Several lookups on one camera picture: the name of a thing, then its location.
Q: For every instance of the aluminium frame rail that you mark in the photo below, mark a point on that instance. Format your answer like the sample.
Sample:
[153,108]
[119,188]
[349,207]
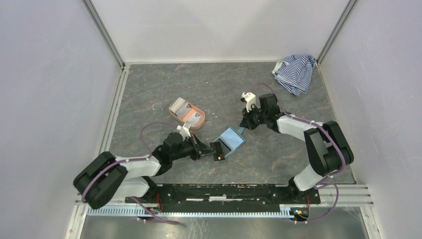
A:
[346,211]

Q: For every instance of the stack of credit cards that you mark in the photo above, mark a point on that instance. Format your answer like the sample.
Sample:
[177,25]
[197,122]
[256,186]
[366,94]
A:
[180,107]

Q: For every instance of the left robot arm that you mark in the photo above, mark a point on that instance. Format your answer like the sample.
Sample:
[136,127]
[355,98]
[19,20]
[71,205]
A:
[109,177]

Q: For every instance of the blue striped cloth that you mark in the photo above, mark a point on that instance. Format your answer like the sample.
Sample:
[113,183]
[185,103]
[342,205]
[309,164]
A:
[294,73]

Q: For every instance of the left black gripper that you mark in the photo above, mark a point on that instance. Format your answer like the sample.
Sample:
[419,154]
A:
[198,147]

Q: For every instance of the white VIP card in tray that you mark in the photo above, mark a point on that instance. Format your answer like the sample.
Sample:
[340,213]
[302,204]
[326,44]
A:
[195,118]

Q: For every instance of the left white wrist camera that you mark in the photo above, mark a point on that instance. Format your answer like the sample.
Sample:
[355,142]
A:
[184,130]

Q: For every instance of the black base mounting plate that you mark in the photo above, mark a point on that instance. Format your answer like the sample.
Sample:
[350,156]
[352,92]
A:
[227,198]

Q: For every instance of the teal card holder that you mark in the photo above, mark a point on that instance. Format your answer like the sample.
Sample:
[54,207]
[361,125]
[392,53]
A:
[232,140]

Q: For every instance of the pink oval tray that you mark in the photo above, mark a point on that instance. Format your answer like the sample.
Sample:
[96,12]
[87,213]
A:
[194,109]

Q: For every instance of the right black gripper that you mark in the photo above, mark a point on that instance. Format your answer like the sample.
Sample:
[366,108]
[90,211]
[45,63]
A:
[246,122]

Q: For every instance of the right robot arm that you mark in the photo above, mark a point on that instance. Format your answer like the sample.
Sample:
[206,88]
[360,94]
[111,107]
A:
[328,150]

